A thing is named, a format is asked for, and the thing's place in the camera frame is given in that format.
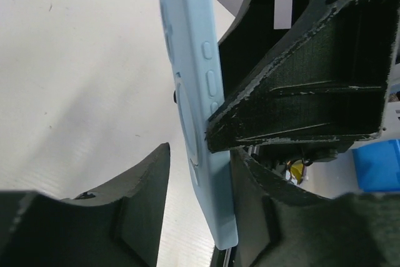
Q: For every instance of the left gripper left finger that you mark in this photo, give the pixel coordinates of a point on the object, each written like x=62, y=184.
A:
x=117, y=223

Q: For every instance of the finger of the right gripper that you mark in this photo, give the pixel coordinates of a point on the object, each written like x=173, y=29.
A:
x=297, y=92

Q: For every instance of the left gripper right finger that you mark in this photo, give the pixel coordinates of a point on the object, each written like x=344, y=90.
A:
x=280, y=224

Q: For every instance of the phone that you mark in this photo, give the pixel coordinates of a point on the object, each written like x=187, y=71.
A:
x=192, y=46

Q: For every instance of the blue plastic box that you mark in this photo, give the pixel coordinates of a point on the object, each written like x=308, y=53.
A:
x=377, y=166

